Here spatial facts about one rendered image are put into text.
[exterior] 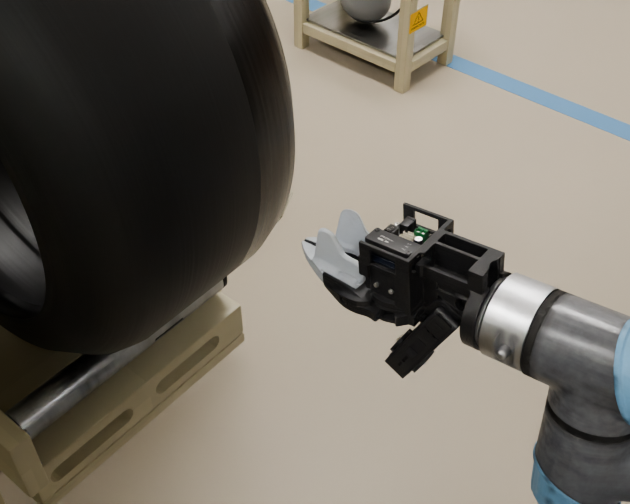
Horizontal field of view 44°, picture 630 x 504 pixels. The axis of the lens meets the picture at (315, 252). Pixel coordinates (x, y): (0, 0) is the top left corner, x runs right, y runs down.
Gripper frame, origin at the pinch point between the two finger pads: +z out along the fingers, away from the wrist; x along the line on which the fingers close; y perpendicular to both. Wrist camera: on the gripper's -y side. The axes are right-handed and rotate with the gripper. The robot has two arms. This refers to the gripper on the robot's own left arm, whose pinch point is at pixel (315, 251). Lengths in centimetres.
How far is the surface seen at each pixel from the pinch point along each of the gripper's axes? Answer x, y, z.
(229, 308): -6.9, -25.3, 24.5
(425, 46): -209, -87, 124
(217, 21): -1.9, 21.3, 10.6
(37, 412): 22.7, -19.9, 26.0
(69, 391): 18.4, -20.1, 25.8
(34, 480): 27.6, -24.4, 22.1
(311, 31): -194, -84, 171
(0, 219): 7, -13, 55
